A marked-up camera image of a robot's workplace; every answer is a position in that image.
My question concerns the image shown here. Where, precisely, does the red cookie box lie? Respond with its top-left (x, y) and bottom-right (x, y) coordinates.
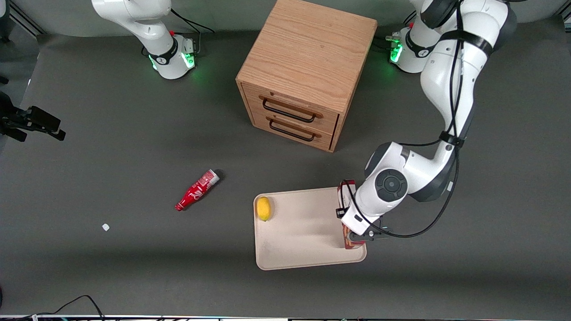
top-left (337, 179), bottom-right (367, 250)

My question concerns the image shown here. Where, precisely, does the beige plastic tray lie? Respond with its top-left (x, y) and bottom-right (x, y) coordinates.
top-left (253, 186), bottom-right (367, 271)

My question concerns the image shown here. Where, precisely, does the yellow lemon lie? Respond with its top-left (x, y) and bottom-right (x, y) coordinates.
top-left (256, 196), bottom-right (272, 222)

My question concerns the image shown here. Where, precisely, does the red cola bottle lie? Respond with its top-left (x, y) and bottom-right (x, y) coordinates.
top-left (174, 169), bottom-right (220, 212)

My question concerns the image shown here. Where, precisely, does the wooden two-drawer cabinet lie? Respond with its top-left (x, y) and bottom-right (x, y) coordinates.
top-left (236, 0), bottom-right (378, 153)

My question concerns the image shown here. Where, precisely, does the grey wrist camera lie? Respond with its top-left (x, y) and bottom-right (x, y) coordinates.
top-left (348, 226), bottom-right (393, 243)

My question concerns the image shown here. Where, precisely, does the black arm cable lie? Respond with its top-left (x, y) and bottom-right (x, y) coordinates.
top-left (337, 0), bottom-right (467, 239)

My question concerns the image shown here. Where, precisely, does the black drawer handle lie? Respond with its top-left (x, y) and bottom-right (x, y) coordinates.
top-left (269, 118), bottom-right (316, 143)
top-left (262, 97), bottom-right (318, 123)

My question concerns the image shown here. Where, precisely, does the black base cable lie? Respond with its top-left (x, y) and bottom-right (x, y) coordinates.
top-left (170, 8), bottom-right (215, 56)

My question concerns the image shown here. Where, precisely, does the black floor cable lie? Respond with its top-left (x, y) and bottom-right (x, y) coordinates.
top-left (0, 294), bottom-right (106, 320)

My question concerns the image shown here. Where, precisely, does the black camera clamp mount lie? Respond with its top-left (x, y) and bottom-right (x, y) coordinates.
top-left (0, 91), bottom-right (66, 142)

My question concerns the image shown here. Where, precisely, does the metal frame rail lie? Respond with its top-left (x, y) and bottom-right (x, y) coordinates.
top-left (8, 0), bottom-right (46, 36)

